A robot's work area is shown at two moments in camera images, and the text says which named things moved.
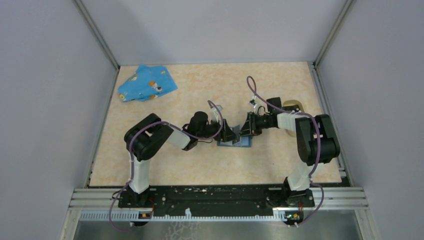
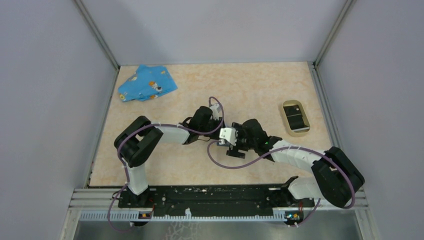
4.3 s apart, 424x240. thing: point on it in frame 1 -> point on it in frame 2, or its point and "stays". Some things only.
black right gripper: (246, 129) -> (233, 150)
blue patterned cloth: (149, 81) stays
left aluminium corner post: (97, 32) stays
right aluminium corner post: (348, 5) stays
